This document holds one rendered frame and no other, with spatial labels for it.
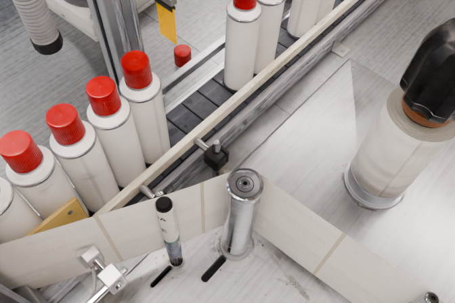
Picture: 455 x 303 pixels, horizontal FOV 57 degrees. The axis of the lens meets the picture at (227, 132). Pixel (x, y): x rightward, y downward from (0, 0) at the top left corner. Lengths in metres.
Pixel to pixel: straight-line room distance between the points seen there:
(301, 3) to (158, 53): 0.30
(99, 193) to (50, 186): 0.09
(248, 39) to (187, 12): 0.33
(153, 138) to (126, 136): 0.07
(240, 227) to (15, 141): 0.25
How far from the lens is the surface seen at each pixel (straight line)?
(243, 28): 0.62
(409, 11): 1.06
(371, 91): 0.78
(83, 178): 0.53
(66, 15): 0.95
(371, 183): 0.60
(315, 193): 0.64
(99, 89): 0.48
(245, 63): 0.67
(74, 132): 0.47
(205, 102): 0.71
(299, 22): 0.80
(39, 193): 0.50
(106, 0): 0.61
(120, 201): 0.59
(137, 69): 0.49
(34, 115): 0.82
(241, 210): 0.43
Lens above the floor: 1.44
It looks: 56 degrees down
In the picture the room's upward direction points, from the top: 4 degrees clockwise
